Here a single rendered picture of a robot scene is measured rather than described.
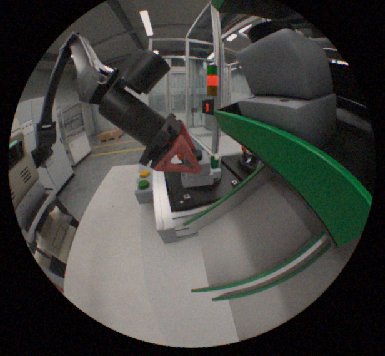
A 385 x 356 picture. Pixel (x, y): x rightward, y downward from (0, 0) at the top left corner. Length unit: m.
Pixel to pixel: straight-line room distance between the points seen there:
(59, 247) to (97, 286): 0.33
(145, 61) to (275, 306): 0.38
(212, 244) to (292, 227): 0.14
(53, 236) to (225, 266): 0.68
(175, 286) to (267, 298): 0.23
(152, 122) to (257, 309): 0.32
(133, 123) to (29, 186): 0.57
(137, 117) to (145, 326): 0.48
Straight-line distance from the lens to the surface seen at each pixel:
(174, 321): 0.38
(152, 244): 0.39
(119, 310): 0.43
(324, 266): 0.21
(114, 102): 0.18
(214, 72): 0.55
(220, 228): 0.21
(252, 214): 0.19
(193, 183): 0.23
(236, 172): 0.46
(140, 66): 0.18
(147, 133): 0.16
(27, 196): 0.61
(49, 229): 0.72
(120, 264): 0.41
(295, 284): 0.21
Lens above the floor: 1.21
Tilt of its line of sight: 30 degrees down
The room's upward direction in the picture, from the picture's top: straight up
